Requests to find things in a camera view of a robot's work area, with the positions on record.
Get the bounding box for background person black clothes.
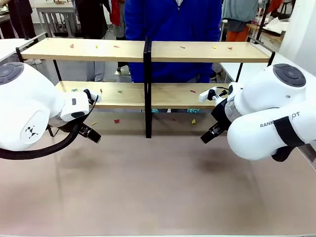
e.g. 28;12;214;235
6;0;37;40

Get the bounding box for wooden shelf unit black frame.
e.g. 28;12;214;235
16;32;149;139
144;37;276;139

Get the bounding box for white board sheet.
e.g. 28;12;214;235
262;16;292;33

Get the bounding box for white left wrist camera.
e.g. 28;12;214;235
83;88;103;106

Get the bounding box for orange trousers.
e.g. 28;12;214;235
226;25;250;42

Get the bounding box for black stand pole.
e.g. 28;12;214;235
256;0;269;42

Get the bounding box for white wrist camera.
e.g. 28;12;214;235
83;88;103;106
198;86;218;103

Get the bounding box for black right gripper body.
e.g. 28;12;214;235
211;98;234;125

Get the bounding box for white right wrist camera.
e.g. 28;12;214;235
198;86;218;103

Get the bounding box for white side table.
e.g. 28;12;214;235
218;51;283;84
0;38;35;64

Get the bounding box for grey hanging garment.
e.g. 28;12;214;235
222;0;261;23

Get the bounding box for red hanging cloth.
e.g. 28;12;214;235
110;0;121;27

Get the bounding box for person in blue jacket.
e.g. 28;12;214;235
124;0;223;83

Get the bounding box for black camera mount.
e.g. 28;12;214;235
208;89;228;102

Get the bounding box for black arm strap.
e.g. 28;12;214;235
271;116;306;162

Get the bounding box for grey background table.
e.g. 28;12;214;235
36;2;82;38

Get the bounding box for wooden background table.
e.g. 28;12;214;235
246;22;285;44

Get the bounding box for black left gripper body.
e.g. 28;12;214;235
48;118;86;136

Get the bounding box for background person dark coat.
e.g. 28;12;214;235
74;0;111;82

